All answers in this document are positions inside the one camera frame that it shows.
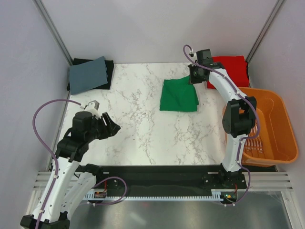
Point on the white slotted cable duct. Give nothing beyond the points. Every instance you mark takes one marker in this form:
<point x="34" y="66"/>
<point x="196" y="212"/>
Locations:
<point x="214" y="196"/>

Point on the aluminium rail frame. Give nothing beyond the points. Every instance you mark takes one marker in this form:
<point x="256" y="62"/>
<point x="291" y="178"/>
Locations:
<point x="260" y="181"/>

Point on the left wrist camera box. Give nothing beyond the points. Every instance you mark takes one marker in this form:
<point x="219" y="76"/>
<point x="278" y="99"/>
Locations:
<point x="92" y="107"/>

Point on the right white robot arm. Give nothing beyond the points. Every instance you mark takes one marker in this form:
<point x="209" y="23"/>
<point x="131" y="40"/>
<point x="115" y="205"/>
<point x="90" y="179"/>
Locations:
<point x="238" y="120"/>

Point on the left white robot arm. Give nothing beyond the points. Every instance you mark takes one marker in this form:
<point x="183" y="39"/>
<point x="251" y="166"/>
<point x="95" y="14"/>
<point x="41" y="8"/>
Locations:
<point x="58" y="203"/>

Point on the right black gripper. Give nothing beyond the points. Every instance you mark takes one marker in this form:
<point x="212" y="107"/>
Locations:
<point x="193" y="80"/>

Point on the orange plastic basket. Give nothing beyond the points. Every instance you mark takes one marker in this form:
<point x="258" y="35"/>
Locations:
<point x="276" y="142"/>

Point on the folded black shirt left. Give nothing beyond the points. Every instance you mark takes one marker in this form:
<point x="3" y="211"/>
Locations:
<point x="109" y="74"/>

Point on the right aluminium corner post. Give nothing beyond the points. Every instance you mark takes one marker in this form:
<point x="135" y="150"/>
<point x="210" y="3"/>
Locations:
<point x="267" y="25"/>

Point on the folded grey-blue shirt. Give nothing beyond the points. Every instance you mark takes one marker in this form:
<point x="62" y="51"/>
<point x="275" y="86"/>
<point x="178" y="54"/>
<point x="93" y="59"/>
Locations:
<point x="87" y="75"/>

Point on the folded red shirt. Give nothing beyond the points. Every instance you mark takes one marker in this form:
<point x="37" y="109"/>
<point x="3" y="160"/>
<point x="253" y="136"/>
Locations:
<point x="235" y="67"/>

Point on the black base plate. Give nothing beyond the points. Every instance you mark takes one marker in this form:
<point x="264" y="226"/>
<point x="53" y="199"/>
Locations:
<point x="159" y="180"/>

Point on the left aluminium corner post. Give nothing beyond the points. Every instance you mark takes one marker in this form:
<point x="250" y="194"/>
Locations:
<point x="51" y="26"/>

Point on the aluminium corner post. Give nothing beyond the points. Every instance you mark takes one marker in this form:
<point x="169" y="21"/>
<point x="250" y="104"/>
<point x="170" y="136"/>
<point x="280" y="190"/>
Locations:
<point x="267" y="25"/>
<point x="51" y="26"/>

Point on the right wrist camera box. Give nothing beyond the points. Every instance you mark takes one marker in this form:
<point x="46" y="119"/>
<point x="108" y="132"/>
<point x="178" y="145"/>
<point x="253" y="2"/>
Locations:
<point x="204" y="57"/>

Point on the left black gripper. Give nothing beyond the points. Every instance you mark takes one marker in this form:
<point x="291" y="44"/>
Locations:
<point x="107" y="132"/>

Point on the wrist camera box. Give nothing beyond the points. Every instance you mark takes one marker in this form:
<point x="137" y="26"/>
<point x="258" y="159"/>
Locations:
<point x="204" y="57"/>
<point x="92" y="107"/>

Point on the green polo shirt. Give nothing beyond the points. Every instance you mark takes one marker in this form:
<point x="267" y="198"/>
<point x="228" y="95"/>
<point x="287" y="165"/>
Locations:
<point x="179" y="96"/>

